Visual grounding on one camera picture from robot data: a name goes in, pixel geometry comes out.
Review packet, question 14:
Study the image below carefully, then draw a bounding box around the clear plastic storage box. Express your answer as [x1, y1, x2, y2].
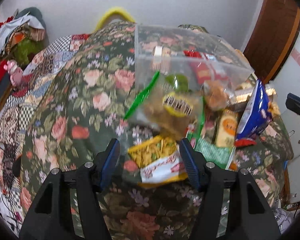
[135, 24, 254, 93]

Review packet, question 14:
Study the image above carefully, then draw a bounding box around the green pea snack packet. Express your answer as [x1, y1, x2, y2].
[186, 124, 235, 170]

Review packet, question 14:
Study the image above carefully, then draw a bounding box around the brown wooden door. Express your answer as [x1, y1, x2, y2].
[243, 0, 300, 83]

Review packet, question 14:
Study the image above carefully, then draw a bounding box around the red noodle snack bag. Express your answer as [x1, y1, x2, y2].
[183, 50, 229, 85]

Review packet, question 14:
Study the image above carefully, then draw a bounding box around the pile of clothes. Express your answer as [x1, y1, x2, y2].
[0, 7, 49, 67]

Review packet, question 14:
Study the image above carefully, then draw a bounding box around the yellow foam hoop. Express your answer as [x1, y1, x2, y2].
[94, 7, 136, 31]

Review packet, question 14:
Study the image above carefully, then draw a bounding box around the pink plush toy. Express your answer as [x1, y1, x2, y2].
[4, 60, 23, 87]

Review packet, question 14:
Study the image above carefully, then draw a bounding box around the bread bag green trim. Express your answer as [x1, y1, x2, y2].
[125, 71, 205, 140]

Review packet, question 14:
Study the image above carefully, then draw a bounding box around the green jelly cup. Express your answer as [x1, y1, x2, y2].
[165, 74, 189, 92]

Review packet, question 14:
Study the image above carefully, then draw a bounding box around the biscuit clear packet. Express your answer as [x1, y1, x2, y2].
[215, 109, 238, 148]

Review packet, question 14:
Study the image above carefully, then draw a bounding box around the blue cookie snack bag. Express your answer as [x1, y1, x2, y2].
[234, 80, 273, 147]

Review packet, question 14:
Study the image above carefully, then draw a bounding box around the yellow mixed nuts packet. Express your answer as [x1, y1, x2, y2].
[123, 135, 187, 189]

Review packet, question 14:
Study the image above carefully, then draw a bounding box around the checkered patchwork quilt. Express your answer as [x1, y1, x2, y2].
[0, 34, 89, 235]

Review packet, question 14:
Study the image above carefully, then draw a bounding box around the floral green bed quilt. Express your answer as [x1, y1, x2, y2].
[23, 22, 293, 239]

